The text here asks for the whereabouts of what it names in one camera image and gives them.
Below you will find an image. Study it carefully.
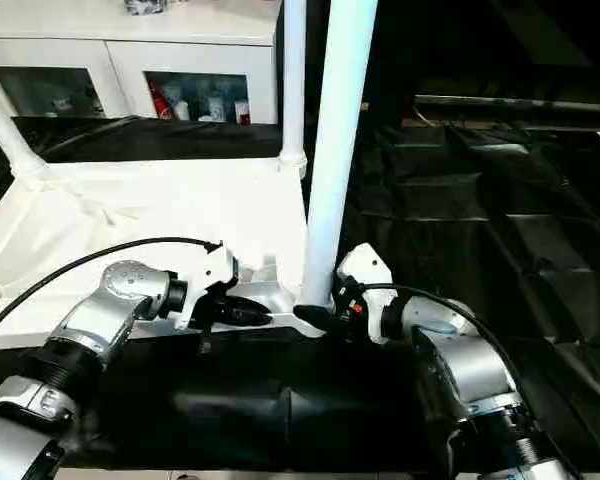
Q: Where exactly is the white plastic table top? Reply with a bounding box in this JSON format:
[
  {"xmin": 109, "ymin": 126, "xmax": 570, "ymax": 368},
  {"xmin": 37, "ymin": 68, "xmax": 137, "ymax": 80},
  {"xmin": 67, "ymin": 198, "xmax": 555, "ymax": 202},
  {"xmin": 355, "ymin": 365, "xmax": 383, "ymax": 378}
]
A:
[{"xmin": 0, "ymin": 154, "xmax": 326, "ymax": 351}]

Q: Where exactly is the black glossy mat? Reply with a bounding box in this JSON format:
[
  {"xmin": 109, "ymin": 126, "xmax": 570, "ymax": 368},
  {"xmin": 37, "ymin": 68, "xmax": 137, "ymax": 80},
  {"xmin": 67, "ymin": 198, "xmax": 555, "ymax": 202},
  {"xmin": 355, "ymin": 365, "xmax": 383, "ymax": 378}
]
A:
[{"xmin": 0, "ymin": 114, "xmax": 600, "ymax": 474}]

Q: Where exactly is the red packet in cabinet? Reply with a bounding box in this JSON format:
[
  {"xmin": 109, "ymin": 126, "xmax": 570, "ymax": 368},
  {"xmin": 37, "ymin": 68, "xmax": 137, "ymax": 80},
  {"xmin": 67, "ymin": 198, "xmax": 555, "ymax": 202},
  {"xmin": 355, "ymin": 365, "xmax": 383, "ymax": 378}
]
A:
[{"xmin": 148, "ymin": 82, "xmax": 164, "ymax": 119}]

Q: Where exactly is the white cabinet with glass doors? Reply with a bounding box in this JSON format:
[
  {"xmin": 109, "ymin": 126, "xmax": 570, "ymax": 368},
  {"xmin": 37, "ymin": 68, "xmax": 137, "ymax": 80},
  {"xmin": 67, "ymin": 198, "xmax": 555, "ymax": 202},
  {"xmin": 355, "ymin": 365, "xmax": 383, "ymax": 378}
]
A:
[{"xmin": 0, "ymin": 0, "xmax": 281, "ymax": 125}]

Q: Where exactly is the black long pole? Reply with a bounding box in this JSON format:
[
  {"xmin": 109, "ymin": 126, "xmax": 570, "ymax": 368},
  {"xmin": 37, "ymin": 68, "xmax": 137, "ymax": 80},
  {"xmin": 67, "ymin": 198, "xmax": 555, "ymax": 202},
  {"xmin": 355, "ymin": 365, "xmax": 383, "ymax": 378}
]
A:
[{"xmin": 414, "ymin": 94, "xmax": 600, "ymax": 112}]

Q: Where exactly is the black backdrop cloth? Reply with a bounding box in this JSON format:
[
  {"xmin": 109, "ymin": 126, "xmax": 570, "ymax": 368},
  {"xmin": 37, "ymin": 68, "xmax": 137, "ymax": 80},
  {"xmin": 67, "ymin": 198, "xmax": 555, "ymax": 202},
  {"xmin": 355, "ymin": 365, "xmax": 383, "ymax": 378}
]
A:
[{"xmin": 274, "ymin": 0, "xmax": 600, "ymax": 126}]

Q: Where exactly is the grey ornament on cabinet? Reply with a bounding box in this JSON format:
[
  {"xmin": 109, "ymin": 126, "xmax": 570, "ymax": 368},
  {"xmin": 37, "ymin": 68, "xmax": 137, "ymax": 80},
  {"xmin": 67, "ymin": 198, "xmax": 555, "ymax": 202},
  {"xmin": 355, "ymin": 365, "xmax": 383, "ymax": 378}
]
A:
[{"xmin": 124, "ymin": 0, "xmax": 169, "ymax": 15}]

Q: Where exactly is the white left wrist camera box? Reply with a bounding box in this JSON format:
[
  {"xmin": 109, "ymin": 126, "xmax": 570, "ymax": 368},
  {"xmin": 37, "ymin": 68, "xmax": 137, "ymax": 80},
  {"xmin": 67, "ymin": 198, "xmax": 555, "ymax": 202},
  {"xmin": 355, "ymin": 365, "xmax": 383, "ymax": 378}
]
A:
[{"xmin": 177, "ymin": 240, "xmax": 241, "ymax": 331}]

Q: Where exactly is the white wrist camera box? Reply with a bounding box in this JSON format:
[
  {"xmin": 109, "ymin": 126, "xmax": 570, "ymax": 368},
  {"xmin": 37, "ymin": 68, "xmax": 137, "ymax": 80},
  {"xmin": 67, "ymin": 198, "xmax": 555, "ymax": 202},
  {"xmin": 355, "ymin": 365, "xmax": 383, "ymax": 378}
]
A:
[
  {"xmin": 337, "ymin": 243, "xmax": 394, "ymax": 346},
  {"xmin": 177, "ymin": 240, "xmax": 241, "ymax": 331}
]

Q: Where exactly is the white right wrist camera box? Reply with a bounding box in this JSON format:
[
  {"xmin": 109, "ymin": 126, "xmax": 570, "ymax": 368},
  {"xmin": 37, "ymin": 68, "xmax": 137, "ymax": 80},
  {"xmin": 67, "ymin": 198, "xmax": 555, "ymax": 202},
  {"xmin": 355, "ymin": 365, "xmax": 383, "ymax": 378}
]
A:
[{"xmin": 337, "ymin": 243, "xmax": 394, "ymax": 346}]

